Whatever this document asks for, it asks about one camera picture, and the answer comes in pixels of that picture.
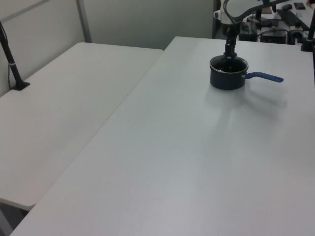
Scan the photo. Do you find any glass lid with blue knob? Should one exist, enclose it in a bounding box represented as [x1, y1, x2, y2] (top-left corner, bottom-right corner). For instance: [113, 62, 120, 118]
[210, 51, 248, 74]

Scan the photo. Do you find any black keyboard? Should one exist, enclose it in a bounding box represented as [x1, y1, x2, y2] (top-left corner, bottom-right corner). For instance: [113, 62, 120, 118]
[276, 9, 311, 30]

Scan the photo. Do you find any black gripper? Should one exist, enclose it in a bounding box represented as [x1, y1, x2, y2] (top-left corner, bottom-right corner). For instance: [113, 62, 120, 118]
[222, 22, 241, 59]

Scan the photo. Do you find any black camera pole with white tie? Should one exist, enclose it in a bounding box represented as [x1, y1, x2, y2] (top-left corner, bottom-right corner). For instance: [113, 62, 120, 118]
[0, 20, 31, 91]

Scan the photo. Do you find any black electronics box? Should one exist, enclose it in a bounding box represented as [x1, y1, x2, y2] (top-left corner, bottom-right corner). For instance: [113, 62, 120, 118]
[260, 29, 289, 44]

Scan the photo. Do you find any white side table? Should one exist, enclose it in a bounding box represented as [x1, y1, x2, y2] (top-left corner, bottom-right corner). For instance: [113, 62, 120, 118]
[0, 42, 164, 212]

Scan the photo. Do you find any grey partition post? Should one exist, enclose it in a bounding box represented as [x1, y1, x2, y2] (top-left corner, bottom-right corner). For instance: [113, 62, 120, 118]
[76, 0, 93, 44]

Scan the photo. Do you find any dark saucepan with blue handle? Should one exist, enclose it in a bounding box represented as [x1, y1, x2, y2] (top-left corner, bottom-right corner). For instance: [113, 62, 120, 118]
[209, 55, 284, 91]

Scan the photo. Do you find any black pole with table clamp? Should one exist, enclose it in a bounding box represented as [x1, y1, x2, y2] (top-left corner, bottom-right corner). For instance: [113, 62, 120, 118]
[300, 13, 315, 52]

